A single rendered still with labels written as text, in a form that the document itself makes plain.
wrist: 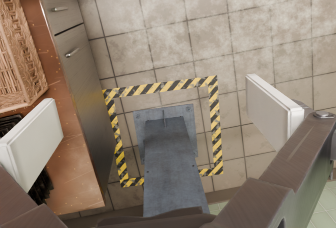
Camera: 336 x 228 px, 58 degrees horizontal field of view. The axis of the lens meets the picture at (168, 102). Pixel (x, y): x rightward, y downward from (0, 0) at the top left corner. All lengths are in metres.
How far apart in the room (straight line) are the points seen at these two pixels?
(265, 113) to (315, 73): 1.58
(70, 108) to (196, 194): 0.49
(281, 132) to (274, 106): 0.01
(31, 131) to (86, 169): 0.91
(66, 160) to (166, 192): 0.35
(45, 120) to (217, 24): 1.37
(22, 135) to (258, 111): 0.13
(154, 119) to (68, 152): 0.65
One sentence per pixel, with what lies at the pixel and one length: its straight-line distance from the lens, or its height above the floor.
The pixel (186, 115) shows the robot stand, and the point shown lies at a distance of 1.60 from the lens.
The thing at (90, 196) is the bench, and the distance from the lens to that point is 1.14.
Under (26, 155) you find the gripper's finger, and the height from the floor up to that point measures 1.34.
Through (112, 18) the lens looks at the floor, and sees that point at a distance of 1.50.
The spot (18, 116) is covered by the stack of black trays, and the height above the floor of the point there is 0.60.
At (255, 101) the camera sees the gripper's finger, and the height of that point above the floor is 1.31.
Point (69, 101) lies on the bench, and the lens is 0.99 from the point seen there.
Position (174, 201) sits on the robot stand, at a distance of 1.01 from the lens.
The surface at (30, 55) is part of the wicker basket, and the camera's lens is 0.93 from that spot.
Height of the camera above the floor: 1.48
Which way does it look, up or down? 70 degrees down
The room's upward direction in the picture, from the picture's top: 170 degrees clockwise
